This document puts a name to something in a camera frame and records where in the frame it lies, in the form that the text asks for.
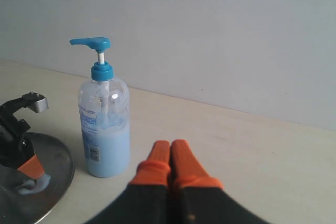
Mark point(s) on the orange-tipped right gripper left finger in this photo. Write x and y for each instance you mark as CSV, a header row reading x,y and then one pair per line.
x,y
144,198

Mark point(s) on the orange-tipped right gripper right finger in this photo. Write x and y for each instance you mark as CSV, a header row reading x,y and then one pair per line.
x,y
200,198

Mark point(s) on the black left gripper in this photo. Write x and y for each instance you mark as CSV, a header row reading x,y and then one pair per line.
x,y
16,149

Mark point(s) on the blue soap blob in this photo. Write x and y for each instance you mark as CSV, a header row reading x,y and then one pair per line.
x,y
31,186

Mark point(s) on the blue pump soap bottle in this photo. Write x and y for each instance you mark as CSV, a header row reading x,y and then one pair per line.
x,y
104,110

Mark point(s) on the round metal plate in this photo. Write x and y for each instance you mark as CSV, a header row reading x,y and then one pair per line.
x,y
24,200

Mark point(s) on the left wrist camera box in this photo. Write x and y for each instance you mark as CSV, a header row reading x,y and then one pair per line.
x,y
35,102

